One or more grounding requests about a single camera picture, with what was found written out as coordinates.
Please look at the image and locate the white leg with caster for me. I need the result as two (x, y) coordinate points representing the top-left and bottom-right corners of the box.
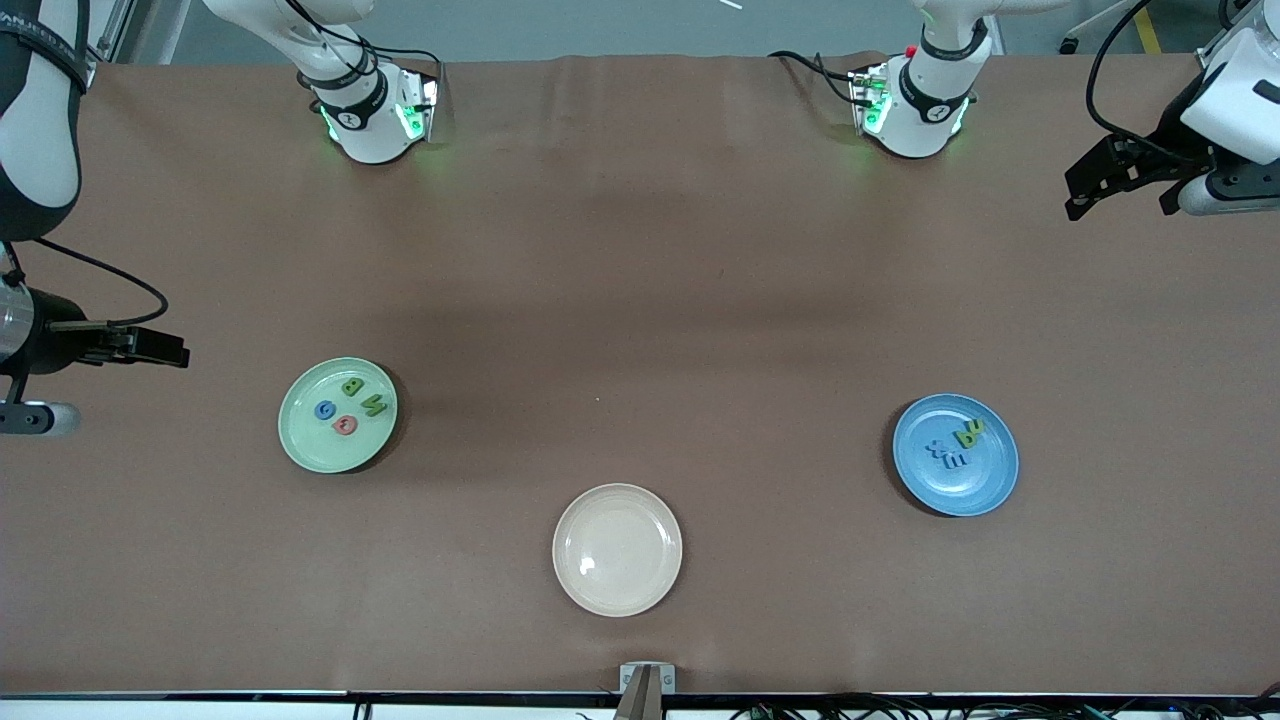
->
(1060, 0), (1141, 56)

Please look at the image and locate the green plate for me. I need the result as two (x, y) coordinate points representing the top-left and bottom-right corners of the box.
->
(278, 357), (399, 474)

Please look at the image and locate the brown table mat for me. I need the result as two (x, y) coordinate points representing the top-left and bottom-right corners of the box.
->
(0, 52), (1280, 696)

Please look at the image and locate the blue plate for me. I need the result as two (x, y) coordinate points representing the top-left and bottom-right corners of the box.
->
(892, 393), (1020, 518)

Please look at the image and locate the beige plate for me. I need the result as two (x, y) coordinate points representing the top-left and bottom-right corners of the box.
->
(552, 483), (684, 618)

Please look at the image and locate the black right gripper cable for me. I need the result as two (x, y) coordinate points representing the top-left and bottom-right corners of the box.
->
(0, 235), (171, 331)

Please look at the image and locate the aluminium frame profile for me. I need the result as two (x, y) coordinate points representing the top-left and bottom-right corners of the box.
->
(78, 0), (136, 89)
(1197, 0), (1246, 76)

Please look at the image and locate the black left arm base cable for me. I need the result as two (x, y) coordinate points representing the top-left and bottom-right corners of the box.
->
(768, 48), (861, 106)

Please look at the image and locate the black arm base cable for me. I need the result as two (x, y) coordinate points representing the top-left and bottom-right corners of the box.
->
(335, 30), (443, 71)
(768, 48), (861, 106)

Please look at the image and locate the white table edge rail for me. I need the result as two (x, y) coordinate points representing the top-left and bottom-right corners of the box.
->
(0, 693), (1280, 720)

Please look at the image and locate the black right arm base cable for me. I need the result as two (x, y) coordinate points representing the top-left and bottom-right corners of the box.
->
(335, 30), (443, 71)

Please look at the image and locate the metal bracket with wedge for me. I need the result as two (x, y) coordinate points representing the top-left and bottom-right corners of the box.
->
(612, 662), (677, 720)

